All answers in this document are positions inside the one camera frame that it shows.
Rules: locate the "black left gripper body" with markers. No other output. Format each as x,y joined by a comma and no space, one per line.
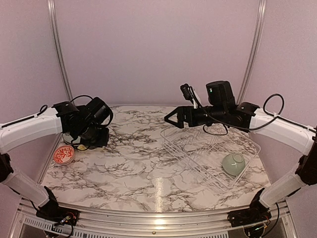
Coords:
91,138

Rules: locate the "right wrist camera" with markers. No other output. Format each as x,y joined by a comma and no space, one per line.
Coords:
190,95

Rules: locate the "aluminium frame post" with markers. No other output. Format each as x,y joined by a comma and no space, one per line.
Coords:
58,48
254,50

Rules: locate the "left side aluminium rail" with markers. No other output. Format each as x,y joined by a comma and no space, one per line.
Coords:
48,159

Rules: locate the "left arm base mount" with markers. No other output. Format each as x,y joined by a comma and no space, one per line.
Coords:
59,215

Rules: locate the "front aluminium table rail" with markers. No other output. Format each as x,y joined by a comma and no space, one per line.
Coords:
103,223

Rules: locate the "right aluminium frame post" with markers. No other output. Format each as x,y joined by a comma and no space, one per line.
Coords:
254,50

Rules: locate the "left aluminium frame post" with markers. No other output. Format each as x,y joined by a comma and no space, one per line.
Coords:
58,48

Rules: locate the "pale green flower plate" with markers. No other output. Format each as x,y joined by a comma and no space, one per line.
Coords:
69,139

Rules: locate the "pale green bowl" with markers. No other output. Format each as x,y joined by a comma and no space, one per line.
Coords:
233,164

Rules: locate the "white wire dish rack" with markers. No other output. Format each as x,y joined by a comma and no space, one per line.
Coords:
202,149

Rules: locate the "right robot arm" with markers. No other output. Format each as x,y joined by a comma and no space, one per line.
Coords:
249,117

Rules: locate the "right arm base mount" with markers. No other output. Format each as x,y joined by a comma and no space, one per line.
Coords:
254,219

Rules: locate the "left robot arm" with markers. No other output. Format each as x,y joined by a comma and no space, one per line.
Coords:
84,122

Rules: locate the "white red patterned bowl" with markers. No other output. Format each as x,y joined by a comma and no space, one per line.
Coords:
64,155

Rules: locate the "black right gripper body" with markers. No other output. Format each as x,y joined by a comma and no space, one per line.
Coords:
194,120

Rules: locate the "yellow mug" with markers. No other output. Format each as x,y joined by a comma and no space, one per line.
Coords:
81,148

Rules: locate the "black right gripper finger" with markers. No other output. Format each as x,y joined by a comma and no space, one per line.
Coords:
178,113
178,124

